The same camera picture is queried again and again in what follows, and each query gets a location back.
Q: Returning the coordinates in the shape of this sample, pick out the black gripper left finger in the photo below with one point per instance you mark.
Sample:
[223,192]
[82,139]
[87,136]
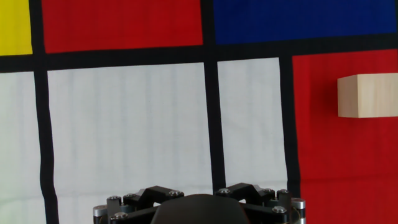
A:
[143,197]

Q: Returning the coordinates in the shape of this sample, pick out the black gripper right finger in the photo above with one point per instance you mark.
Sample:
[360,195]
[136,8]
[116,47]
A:
[248,191]

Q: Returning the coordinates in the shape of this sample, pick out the light wooden cube block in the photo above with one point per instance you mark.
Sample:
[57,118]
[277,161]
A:
[367,93]

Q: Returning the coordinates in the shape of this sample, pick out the colour block patterned cloth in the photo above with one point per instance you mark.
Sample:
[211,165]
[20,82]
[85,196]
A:
[124,124]

